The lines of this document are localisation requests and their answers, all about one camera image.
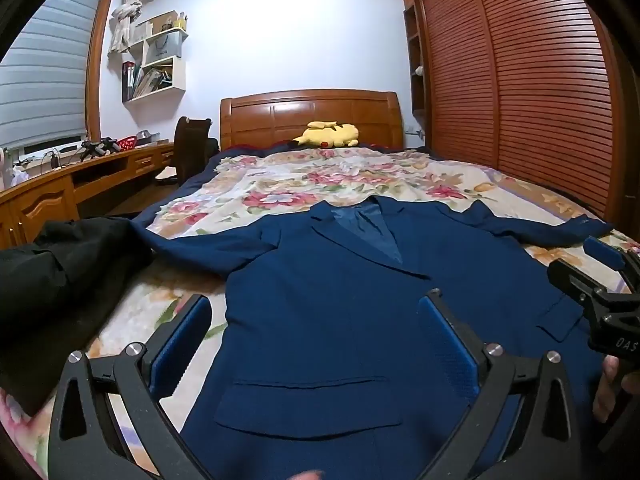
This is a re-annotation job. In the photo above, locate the yellow plush toy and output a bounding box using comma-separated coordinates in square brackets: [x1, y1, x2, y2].
[291, 120, 361, 150]

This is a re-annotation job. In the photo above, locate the black garment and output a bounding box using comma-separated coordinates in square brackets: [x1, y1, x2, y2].
[0, 217, 153, 416]

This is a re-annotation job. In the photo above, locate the wooden window frame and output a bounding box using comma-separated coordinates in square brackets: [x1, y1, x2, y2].
[82, 0, 118, 141]

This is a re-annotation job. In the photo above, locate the dark brown chair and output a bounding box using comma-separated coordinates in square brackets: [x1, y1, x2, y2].
[172, 116, 219, 186]

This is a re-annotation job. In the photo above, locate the navy blue blazer jacket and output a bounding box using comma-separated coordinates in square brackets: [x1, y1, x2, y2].
[131, 195, 616, 480]

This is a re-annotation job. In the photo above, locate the wooden desk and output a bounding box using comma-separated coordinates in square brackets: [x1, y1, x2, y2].
[0, 141, 176, 251]

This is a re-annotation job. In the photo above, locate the person's right hand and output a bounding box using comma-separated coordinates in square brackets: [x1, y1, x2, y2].
[592, 354, 626, 423]

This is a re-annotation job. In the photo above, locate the wooden louvered wardrobe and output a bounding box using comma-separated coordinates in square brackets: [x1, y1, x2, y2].
[399, 0, 633, 241]

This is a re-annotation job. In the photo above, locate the grey window blind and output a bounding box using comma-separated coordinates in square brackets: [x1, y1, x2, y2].
[0, 0, 108, 151]

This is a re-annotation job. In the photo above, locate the white wall shelf unit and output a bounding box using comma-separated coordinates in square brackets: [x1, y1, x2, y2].
[121, 10, 190, 106]

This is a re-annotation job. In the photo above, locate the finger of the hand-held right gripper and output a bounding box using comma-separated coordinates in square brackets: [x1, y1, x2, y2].
[546, 259, 640, 322]
[583, 235, 640, 293]

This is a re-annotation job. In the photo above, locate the row of books and folders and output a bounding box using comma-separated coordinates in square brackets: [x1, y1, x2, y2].
[122, 61, 173, 101]

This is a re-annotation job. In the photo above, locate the cardboard box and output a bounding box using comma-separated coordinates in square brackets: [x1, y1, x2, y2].
[149, 12, 177, 36]

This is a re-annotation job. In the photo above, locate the black tripod device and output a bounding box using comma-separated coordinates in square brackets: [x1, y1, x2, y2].
[80, 138, 120, 162]

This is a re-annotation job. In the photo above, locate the floral blanket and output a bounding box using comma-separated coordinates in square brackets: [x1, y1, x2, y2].
[0, 149, 640, 480]

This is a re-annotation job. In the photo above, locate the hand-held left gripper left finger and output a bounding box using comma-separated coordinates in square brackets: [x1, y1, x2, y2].
[47, 294, 213, 480]

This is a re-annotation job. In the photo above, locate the wooden bed headboard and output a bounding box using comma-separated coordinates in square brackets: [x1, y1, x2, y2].
[219, 89, 405, 152]

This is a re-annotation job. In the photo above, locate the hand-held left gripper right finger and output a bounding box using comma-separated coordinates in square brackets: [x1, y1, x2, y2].
[417, 289, 606, 480]

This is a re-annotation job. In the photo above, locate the grey paper bag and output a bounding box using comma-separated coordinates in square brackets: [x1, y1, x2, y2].
[144, 30, 183, 63]

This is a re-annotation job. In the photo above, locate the tied beige curtain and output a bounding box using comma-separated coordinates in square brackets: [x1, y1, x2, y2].
[107, 0, 158, 58]

